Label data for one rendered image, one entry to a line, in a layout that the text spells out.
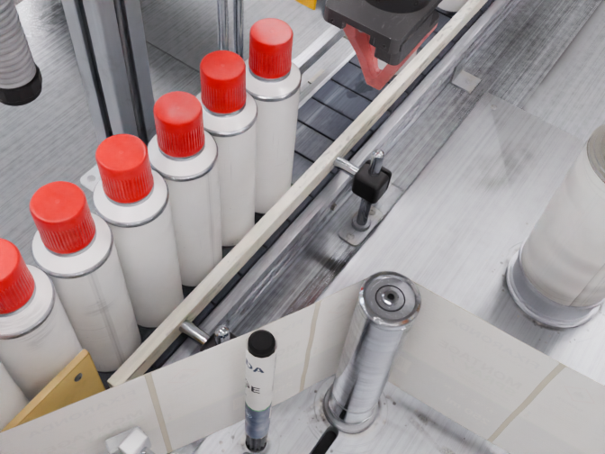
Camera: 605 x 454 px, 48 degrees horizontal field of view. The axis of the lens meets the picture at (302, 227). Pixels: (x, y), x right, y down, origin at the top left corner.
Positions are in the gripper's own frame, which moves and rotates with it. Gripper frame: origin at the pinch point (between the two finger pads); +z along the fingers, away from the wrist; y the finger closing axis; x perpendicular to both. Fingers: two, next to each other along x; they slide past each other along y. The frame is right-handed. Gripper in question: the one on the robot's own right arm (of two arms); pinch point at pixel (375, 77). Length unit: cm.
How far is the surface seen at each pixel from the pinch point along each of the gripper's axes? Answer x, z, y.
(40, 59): 42.4, 18.7, -4.5
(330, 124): 6.0, 13.7, 4.5
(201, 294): 2.4, 9.9, -21.6
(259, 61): 5.8, -5.1, -9.2
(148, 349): 2.6, 9.9, -27.9
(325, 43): 9.1, 5.6, 6.7
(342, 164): 0.8, 10.7, -1.8
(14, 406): 4.2, 3.3, -37.7
